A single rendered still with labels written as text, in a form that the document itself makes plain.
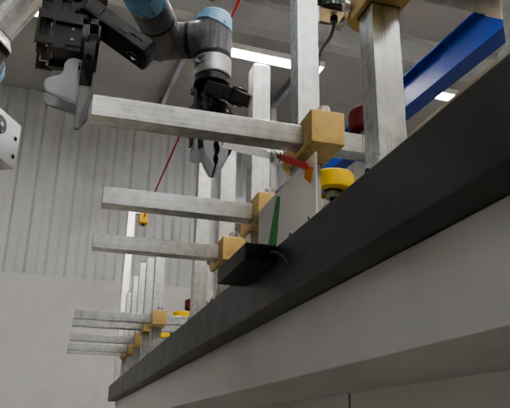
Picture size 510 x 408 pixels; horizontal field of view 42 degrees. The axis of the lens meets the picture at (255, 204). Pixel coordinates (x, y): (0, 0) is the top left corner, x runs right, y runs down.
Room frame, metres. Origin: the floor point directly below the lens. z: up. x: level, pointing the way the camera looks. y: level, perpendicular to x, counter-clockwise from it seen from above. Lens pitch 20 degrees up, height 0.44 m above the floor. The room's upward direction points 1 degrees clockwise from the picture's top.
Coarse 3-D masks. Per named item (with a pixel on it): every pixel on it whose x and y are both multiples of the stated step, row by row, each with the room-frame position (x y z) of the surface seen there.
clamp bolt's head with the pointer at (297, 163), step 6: (270, 156) 0.93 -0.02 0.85; (282, 156) 0.92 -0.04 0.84; (288, 156) 0.89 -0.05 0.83; (270, 162) 0.93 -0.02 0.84; (282, 162) 0.93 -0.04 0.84; (288, 162) 0.89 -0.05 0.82; (294, 162) 0.87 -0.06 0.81; (300, 162) 0.84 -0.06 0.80; (306, 162) 0.83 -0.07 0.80; (306, 168) 0.82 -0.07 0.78
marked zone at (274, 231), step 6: (276, 198) 0.96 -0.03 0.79; (276, 204) 0.96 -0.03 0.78; (276, 210) 0.96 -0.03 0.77; (276, 216) 0.96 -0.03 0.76; (276, 222) 0.96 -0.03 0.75; (276, 228) 0.96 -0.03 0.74; (270, 234) 0.99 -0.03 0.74; (276, 234) 0.96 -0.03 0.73; (270, 240) 0.99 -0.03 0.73; (276, 240) 0.96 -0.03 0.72
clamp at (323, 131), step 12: (312, 108) 0.82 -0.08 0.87; (312, 120) 0.82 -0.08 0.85; (324, 120) 0.82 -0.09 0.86; (336, 120) 0.82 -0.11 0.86; (312, 132) 0.81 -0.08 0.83; (324, 132) 0.82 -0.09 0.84; (336, 132) 0.82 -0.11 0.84; (312, 144) 0.83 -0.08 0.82; (324, 144) 0.83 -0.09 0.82; (336, 144) 0.83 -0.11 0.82; (300, 156) 0.87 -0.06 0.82; (324, 156) 0.87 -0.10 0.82; (288, 168) 0.91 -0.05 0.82
